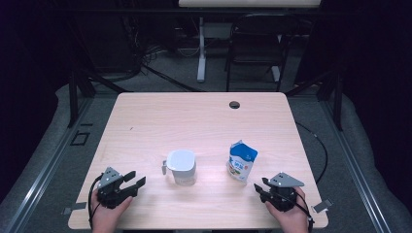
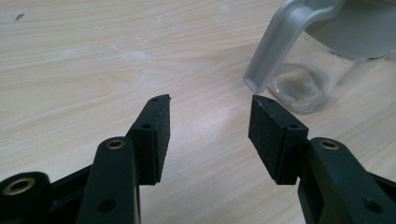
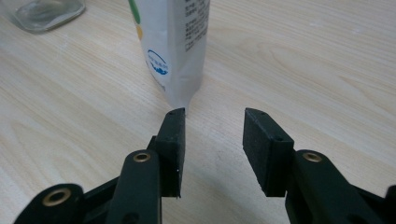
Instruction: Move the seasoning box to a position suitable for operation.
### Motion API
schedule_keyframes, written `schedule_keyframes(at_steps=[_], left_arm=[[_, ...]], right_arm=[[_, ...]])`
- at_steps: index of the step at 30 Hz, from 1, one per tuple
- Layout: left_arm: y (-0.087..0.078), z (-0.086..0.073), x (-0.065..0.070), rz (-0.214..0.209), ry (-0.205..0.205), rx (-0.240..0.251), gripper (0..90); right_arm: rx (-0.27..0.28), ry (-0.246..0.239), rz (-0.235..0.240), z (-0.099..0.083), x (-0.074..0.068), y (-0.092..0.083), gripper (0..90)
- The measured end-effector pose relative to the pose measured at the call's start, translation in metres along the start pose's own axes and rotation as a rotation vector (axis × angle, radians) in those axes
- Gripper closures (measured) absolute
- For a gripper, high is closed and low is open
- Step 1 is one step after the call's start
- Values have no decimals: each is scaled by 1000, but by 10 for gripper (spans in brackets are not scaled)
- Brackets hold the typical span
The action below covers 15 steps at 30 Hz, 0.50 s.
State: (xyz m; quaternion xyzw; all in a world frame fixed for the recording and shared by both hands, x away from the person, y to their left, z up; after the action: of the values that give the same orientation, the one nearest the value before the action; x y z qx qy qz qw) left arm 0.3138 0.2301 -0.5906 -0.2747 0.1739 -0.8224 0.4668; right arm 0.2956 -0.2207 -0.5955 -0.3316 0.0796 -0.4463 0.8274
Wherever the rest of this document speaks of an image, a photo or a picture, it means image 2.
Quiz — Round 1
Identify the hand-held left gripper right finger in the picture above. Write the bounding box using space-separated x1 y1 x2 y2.
247 94 396 224

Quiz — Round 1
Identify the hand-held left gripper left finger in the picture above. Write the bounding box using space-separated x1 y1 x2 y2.
76 93 172 224

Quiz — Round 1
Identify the clear pitcher with grey lid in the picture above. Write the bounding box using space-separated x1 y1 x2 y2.
243 0 396 115

